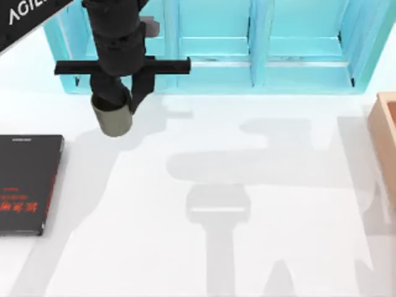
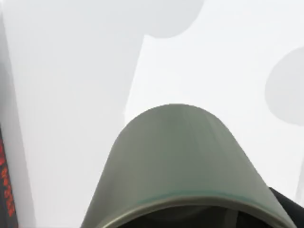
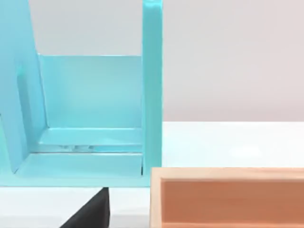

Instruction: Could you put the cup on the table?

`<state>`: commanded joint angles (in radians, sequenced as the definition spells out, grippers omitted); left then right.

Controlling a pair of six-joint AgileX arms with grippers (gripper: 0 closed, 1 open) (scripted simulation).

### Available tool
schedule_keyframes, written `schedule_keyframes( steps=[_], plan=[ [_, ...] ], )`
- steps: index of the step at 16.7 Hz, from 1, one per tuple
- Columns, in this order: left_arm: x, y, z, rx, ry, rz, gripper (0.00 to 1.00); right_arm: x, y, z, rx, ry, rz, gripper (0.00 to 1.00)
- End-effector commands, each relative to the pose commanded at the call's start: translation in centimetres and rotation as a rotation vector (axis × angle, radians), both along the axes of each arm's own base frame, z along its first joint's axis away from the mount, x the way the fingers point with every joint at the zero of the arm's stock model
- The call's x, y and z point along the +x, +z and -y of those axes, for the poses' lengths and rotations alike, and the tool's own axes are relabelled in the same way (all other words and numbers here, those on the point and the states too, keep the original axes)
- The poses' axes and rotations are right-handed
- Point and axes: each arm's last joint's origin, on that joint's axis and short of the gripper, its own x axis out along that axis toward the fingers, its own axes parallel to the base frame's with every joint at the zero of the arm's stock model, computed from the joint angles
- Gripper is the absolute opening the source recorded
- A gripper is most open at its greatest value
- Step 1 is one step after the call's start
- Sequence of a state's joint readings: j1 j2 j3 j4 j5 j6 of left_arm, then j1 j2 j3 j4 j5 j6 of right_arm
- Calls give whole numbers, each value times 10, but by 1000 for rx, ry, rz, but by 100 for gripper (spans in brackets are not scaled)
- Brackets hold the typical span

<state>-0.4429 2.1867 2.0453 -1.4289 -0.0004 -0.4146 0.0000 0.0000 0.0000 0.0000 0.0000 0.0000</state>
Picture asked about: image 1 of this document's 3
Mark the olive grey cup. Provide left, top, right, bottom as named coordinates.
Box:
left=90, top=93, right=134, bottom=138

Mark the grey rounded box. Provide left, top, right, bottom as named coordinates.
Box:
left=139, top=16, right=160, bottom=37

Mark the black book with red lettering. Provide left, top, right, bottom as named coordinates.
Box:
left=0, top=134, right=66, bottom=237

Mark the light blue rack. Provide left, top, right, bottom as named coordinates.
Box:
left=43, top=0, right=396, bottom=95

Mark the shallow salmon-coloured box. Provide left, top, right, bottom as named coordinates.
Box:
left=367, top=92, right=396, bottom=215

